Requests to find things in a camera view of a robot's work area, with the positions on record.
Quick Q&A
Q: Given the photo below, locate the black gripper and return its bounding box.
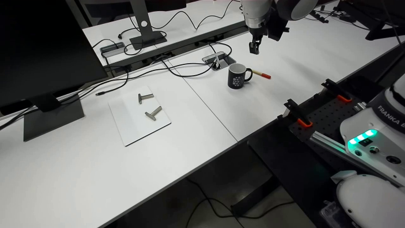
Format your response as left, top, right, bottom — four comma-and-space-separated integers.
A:
247, 25, 269, 56

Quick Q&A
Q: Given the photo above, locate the small red wooden bat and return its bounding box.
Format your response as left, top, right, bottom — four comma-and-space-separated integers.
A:
251, 70, 273, 82

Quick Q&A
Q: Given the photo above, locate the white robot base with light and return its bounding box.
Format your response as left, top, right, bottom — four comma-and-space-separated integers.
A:
336, 74, 405, 228

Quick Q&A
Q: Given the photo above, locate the black mug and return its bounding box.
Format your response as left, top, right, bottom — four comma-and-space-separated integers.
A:
228, 63, 255, 91

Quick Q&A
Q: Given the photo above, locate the black clamp with orange grip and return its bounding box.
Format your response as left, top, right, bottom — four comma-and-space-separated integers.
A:
322, 79, 354, 106
283, 99, 316, 130

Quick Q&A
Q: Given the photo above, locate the black monitor stand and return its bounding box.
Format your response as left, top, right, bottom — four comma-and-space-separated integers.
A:
128, 0, 169, 53

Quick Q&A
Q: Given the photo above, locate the grey T-shaped metal piece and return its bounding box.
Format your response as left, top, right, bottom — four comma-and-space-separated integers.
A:
137, 93, 156, 106
145, 106, 164, 123

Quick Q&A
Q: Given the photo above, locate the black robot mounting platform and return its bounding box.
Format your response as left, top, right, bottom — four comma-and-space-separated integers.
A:
249, 40, 405, 228

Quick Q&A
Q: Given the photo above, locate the white flat board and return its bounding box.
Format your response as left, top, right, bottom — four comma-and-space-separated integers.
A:
108, 91, 174, 149

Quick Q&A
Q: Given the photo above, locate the small black docking box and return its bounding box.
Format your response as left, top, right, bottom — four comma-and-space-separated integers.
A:
101, 41, 127, 60

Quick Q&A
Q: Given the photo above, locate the black table foot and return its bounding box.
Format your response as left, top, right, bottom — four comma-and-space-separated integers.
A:
231, 175, 283, 218

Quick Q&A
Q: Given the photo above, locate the large black monitor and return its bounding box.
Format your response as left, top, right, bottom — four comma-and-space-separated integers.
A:
0, 0, 109, 112

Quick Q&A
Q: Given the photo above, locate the black monitor stand base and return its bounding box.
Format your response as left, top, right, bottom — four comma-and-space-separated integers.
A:
23, 99, 87, 144

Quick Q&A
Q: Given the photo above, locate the thick black cable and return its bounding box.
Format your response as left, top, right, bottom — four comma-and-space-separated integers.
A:
207, 41, 235, 65

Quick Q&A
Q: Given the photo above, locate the grey table cable box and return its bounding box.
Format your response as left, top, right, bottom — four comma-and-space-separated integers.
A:
202, 50, 236, 72

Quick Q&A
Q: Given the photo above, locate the looping black cable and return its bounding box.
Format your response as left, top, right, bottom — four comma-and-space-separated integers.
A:
160, 59, 214, 80

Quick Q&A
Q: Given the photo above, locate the thin black desk cable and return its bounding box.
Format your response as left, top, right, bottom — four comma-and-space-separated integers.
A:
118, 0, 242, 42

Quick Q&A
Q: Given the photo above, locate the aluminium rail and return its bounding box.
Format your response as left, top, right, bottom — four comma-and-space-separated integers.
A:
311, 131, 352, 156

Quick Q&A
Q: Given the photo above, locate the black cable with plug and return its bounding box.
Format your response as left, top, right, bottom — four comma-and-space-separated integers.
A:
96, 63, 213, 98

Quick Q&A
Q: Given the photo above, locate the black floor cable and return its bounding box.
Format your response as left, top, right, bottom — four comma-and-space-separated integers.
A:
184, 180, 297, 228

